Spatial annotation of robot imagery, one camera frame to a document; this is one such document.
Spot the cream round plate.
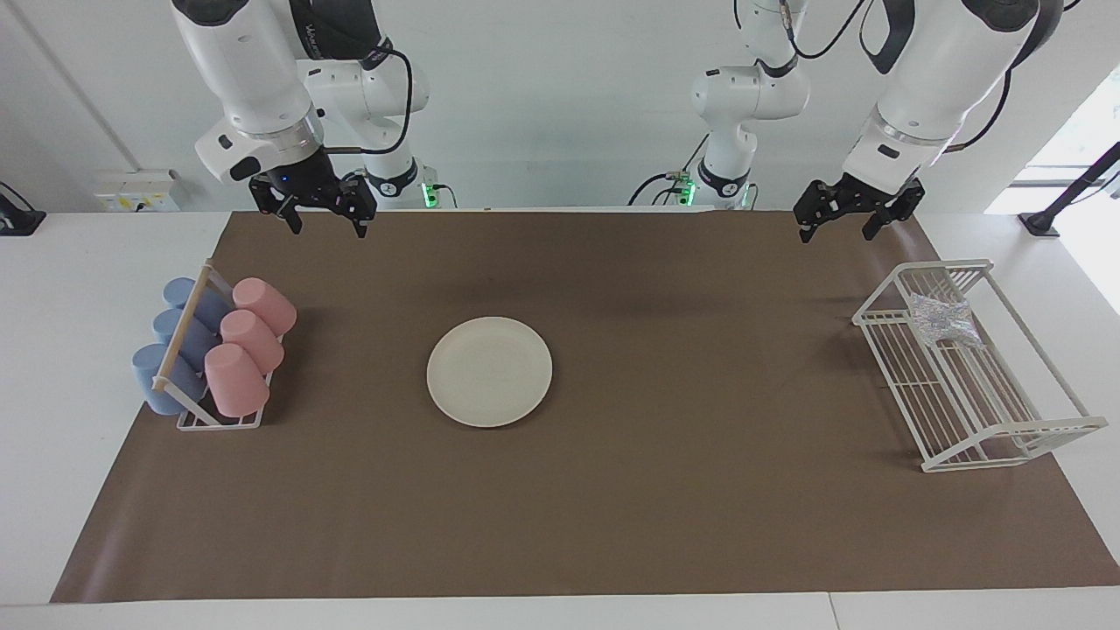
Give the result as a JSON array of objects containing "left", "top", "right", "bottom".
[{"left": 426, "top": 316, "right": 554, "bottom": 429}]

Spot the pink plastic cup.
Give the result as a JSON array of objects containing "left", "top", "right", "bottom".
[
  {"left": 232, "top": 277, "right": 298, "bottom": 338},
  {"left": 220, "top": 309, "right": 285, "bottom": 375},
  {"left": 204, "top": 343, "right": 270, "bottom": 418}
]

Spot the blue plastic cup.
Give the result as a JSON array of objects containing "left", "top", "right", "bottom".
[
  {"left": 153, "top": 308, "right": 220, "bottom": 368},
  {"left": 163, "top": 277, "right": 233, "bottom": 329},
  {"left": 131, "top": 343, "right": 207, "bottom": 416}
]

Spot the white cup holder rack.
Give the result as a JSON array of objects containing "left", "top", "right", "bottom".
[{"left": 151, "top": 259, "right": 285, "bottom": 431}]

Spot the brown table mat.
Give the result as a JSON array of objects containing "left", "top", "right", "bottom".
[{"left": 50, "top": 208, "right": 1120, "bottom": 605}]

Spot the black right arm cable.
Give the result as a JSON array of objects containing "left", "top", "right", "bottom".
[{"left": 324, "top": 45, "right": 414, "bottom": 157}]

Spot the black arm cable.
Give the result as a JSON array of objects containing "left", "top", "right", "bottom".
[
  {"left": 733, "top": 0, "right": 1082, "bottom": 154},
  {"left": 324, "top": 45, "right": 414, "bottom": 157}
]

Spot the white wall socket box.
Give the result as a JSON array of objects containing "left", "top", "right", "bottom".
[{"left": 94, "top": 170, "right": 182, "bottom": 213}]

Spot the black left base cable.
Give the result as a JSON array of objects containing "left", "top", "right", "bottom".
[{"left": 627, "top": 133, "right": 711, "bottom": 207}]

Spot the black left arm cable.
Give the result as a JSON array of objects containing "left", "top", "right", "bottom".
[{"left": 733, "top": 0, "right": 1082, "bottom": 154}]

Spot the white wire dish rack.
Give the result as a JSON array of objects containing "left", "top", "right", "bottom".
[{"left": 851, "top": 258, "right": 1110, "bottom": 473}]

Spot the black table clamp mount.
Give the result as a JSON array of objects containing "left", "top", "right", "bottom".
[{"left": 0, "top": 181, "right": 46, "bottom": 237}]

